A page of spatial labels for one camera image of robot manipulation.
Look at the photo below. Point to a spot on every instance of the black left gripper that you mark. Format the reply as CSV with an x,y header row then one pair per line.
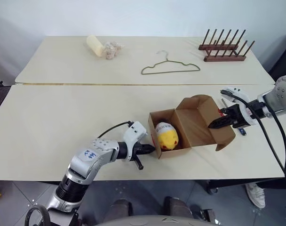
x,y
136,150

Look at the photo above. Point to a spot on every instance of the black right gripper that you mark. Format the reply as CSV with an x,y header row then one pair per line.
x,y
235,113

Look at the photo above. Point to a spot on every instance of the blue box cutter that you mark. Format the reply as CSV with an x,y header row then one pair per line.
x,y
242,131

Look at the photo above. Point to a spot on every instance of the brown cardboard box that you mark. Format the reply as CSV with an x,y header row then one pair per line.
x,y
192,127

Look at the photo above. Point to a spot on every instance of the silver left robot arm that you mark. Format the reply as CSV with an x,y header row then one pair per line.
x,y
91,160

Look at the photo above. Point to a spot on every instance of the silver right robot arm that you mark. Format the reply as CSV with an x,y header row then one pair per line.
x,y
279,99

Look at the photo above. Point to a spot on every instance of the red tape strip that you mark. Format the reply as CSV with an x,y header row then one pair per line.
x,y
221,112
153,139

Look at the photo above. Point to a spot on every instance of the yellow plush chick toy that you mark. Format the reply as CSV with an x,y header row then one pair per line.
x,y
167,139

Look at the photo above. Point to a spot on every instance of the dark wooden peg rack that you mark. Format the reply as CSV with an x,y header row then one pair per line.
x,y
213,47
225,58

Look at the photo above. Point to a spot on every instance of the black table leg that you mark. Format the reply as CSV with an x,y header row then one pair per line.
x,y
212,187

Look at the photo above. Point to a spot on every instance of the dark rounded shape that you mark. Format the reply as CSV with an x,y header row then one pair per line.
x,y
178,208

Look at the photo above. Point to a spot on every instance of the silver robot body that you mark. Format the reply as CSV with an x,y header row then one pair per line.
x,y
157,221

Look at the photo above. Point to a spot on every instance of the white sneaker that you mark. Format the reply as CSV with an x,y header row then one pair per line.
x,y
256,194

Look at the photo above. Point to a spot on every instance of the black furniture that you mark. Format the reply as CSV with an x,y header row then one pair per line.
x,y
284,56

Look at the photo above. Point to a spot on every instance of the clear bag of pink balls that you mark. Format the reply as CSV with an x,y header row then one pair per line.
x,y
110,50

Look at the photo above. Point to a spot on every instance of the cream cylindrical roll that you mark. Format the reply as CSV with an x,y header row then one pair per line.
x,y
94,46

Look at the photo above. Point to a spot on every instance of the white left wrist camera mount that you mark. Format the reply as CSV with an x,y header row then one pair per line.
x,y
133,131

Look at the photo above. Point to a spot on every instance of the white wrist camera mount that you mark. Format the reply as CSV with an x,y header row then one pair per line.
x,y
237,93
133,131

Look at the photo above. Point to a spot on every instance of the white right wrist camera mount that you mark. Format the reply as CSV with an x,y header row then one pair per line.
x,y
237,93

